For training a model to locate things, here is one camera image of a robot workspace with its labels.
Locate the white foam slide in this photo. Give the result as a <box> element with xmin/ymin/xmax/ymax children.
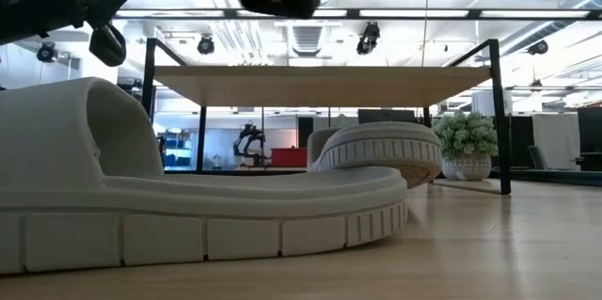
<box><xmin>0</xmin><ymin>76</ymin><xmax>409</xmax><ymax>276</ymax></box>
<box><xmin>307</xmin><ymin>120</ymin><xmax>443</xmax><ymax>190</ymax></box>

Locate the grey office chair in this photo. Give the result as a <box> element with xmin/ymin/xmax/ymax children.
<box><xmin>526</xmin><ymin>145</ymin><xmax>550</xmax><ymax>171</ymax></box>

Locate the black cabinet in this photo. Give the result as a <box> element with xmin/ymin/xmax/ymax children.
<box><xmin>577</xmin><ymin>106</ymin><xmax>602</xmax><ymax>173</ymax></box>

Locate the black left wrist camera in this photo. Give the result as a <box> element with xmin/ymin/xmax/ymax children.
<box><xmin>88</xmin><ymin>22</ymin><xmax>127</xmax><ymax>67</ymax></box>

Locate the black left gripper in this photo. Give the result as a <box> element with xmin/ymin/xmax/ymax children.
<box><xmin>0</xmin><ymin>0</ymin><xmax>146</xmax><ymax>46</ymax></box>

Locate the white partition panel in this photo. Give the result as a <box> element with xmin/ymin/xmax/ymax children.
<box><xmin>531</xmin><ymin>113</ymin><xmax>582</xmax><ymax>170</ymax></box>

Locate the dark background monitor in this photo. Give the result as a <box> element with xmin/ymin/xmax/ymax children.
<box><xmin>356</xmin><ymin>108</ymin><xmax>418</xmax><ymax>125</ymax></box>

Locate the wooden shelf black metal frame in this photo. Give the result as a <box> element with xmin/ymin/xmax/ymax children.
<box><xmin>142</xmin><ymin>38</ymin><xmax>513</xmax><ymax>197</ymax></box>

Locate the black ceiling spotlight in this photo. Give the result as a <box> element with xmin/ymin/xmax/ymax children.
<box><xmin>527</xmin><ymin>39</ymin><xmax>549</xmax><ymax>56</ymax></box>
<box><xmin>197</xmin><ymin>34</ymin><xmax>216</xmax><ymax>55</ymax></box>
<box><xmin>36</xmin><ymin>41</ymin><xmax>58</xmax><ymax>64</ymax></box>
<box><xmin>356</xmin><ymin>21</ymin><xmax>381</xmax><ymax>55</ymax></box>

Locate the green plant in white pot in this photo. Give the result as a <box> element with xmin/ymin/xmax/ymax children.
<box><xmin>431</xmin><ymin>111</ymin><xmax>499</xmax><ymax>182</ymax></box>

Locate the ceiling air vent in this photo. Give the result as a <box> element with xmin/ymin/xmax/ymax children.
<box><xmin>291</xmin><ymin>24</ymin><xmax>324</xmax><ymax>56</ymax></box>

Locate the red box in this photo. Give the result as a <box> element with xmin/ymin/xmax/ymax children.
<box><xmin>270</xmin><ymin>147</ymin><xmax>309</xmax><ymax>168</ymax></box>

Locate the blue storage rack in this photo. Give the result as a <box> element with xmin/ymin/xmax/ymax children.
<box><xmin>159</xmin><ymin>126</ymin><xmax>195</xmax><ymax>170</ymax></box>

